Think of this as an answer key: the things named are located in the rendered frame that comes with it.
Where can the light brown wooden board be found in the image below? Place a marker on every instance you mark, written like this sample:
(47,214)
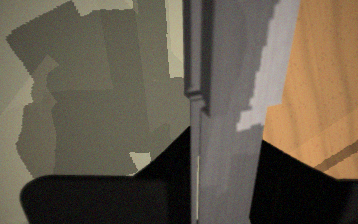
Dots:
(317,122)

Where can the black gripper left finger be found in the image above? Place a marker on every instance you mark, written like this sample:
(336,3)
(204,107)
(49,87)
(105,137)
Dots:
(160,193)

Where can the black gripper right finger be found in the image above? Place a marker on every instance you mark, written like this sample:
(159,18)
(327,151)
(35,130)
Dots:
(288,191)

